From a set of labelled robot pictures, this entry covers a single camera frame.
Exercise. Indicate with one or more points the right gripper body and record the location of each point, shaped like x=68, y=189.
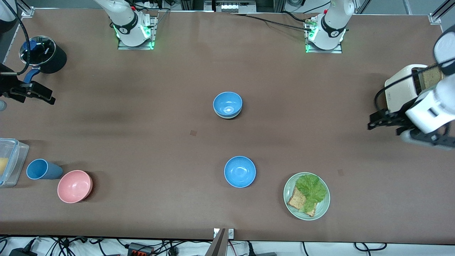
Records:
x=7, y=85

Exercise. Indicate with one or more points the green bowl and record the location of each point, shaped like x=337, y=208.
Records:
x=227, y=116

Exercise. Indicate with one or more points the blue bowl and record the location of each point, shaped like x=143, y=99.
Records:
x=227, y=103
x=240, y=171

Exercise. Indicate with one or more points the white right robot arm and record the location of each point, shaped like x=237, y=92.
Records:
x=126, y=21

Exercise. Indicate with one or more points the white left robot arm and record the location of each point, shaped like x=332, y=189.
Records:
x=330, y=25

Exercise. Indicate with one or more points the pink bowl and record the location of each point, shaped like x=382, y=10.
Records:
x=74, y=186

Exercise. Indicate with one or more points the cream white toaster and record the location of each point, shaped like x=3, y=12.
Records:
x=400, y=89

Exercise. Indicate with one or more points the brown toast slice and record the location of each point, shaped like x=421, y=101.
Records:
x=432, y=78

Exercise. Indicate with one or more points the glass pot lid blue knob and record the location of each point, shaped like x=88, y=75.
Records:
x=37, y=50

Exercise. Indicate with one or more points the clear plastic storage container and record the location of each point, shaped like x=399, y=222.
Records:
x=21, y=160

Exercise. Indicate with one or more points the clear lid with blue seal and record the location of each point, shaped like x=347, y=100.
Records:
x=12, y=156

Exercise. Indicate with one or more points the blue plastic cup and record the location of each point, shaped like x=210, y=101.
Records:
x=42, y=169

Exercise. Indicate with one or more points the yellow food piece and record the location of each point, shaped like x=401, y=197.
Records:
x=3, y=166

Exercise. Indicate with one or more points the green lettuce leaf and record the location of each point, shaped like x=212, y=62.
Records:
x=312, y=190

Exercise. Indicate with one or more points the pale green plate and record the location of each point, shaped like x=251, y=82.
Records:
x=325, y=204

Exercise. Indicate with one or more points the seeded brown bread slice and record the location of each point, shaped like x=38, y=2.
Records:
x=296, y=200

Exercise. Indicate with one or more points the black power adapter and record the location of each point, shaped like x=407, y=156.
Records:
x=21, y=252

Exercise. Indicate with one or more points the black orange power strip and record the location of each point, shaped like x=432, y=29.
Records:
x=140, y=250

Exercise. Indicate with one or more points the grey control box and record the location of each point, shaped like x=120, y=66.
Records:
x=231, y=5

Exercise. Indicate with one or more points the aluminium frame profile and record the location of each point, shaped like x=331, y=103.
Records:
x=23, y=8

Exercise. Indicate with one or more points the white metal bracket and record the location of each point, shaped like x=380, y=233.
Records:
x=231, y=233

